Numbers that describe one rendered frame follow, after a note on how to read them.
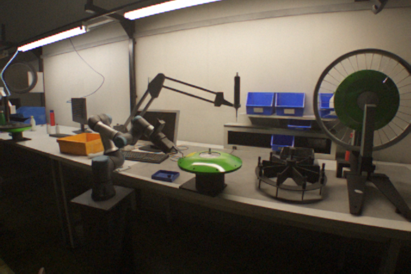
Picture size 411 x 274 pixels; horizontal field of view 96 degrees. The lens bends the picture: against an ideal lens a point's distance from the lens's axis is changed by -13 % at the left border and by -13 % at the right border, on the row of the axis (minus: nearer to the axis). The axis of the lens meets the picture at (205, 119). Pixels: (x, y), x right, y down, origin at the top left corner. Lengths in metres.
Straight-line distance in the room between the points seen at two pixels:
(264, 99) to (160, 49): 1.18
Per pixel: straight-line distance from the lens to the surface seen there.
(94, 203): 1.21
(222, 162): 0.95
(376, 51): 1.29
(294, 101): 1.79
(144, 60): 2.44
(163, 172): 1.30
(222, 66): 1.95
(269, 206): 0.98
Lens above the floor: 1.39
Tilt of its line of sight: 7 degrees down
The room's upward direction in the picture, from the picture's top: straight up
